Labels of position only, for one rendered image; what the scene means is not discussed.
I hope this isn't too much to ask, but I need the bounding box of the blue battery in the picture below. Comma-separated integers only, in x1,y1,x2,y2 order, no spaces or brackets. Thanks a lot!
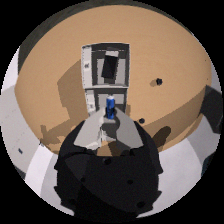
106,95,114,119

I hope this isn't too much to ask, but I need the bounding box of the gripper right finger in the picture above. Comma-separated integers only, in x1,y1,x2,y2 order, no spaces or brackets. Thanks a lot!
113,107,163,175

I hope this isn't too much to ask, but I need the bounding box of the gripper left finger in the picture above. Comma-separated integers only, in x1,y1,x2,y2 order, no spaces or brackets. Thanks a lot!
54,106,107,171

